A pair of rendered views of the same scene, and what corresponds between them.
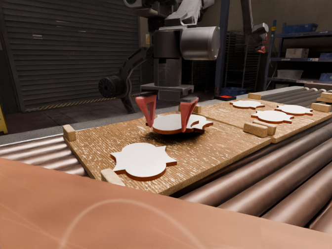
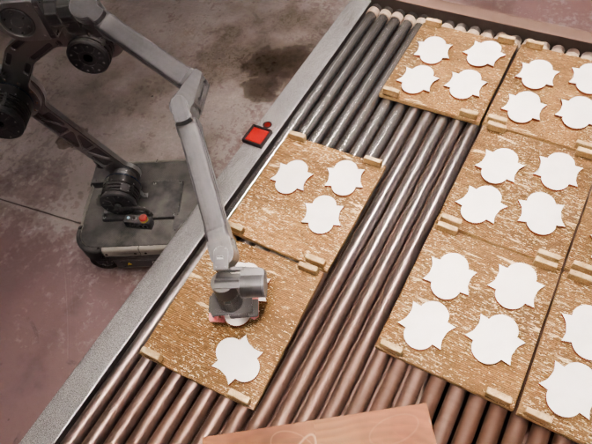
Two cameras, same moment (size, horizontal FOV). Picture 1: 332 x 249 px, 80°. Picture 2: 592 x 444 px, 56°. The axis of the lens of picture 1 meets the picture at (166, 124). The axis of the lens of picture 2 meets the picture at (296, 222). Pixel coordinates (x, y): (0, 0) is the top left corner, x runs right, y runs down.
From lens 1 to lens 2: 1.19 m
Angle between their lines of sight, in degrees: 39
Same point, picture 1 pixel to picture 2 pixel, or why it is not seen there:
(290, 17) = not seen: outside the picture
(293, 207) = (337, 356)
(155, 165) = (251, 365)
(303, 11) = not seen: outside the picture
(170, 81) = (237, 307)
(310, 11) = not seen: outside the picture
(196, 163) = (276, 344)
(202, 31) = (255, 290)
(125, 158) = (227, 366)
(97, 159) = (204, 373)
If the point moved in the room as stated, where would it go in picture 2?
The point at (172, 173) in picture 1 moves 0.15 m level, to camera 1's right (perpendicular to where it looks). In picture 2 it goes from (264, 364) to (316, 337)
